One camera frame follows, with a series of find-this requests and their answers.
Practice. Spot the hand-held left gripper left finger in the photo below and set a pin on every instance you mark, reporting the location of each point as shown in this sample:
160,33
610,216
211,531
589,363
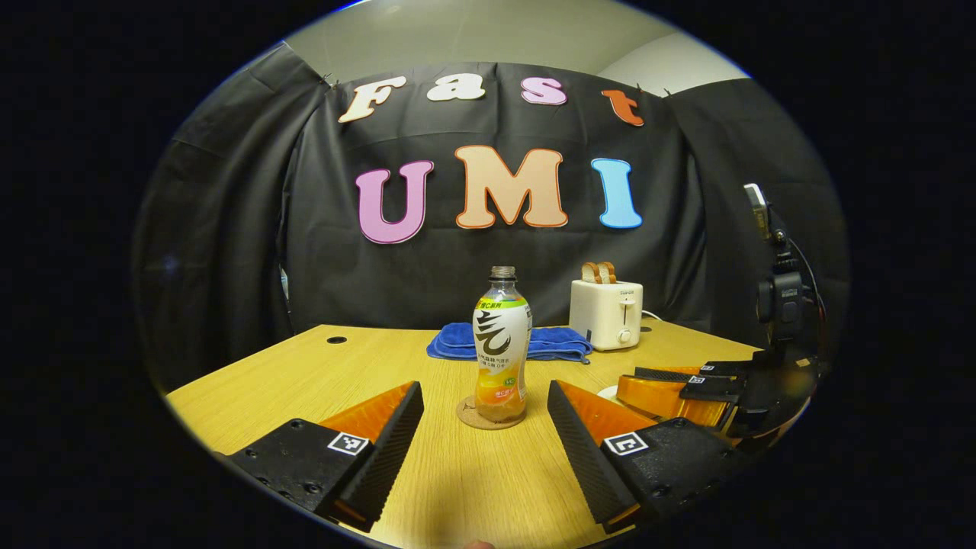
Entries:
396,450

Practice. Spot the blue folded towel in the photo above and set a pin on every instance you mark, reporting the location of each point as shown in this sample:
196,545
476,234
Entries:
454,343

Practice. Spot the black backdrop cloth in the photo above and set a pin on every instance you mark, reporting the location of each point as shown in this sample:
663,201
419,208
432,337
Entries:
229,229

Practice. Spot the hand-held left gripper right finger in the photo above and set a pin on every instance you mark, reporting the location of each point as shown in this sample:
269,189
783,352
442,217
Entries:
579,450

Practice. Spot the round cork coaster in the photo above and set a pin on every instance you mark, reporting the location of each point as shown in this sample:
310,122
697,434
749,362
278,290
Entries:
467,415

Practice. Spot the cream toaster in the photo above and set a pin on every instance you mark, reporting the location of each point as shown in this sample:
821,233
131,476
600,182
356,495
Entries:
606,316

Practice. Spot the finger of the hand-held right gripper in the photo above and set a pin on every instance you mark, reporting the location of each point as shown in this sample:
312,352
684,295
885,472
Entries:
709,389
656,374

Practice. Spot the toast slice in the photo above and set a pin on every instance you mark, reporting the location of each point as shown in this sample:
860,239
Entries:
607,272
589,273

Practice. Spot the clear water bottle orange label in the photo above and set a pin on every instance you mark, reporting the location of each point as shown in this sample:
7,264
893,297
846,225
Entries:
502,343

